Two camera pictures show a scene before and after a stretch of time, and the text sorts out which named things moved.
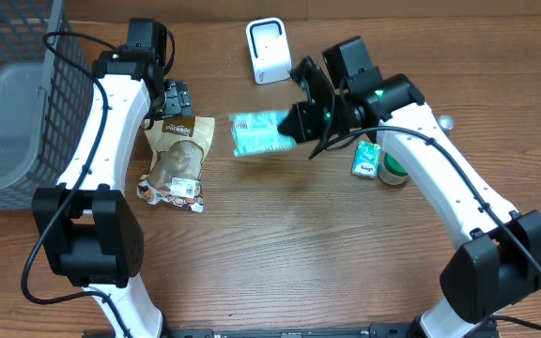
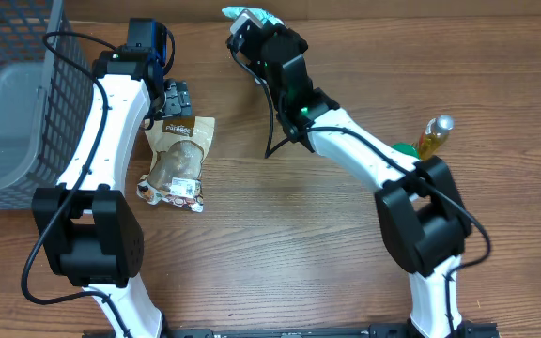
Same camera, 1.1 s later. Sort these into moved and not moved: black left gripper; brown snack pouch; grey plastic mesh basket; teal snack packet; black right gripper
Moved: black right gripper; teal snack packet
Not moved: grey plastic mesh basket; black left gripper; brown snack pouch
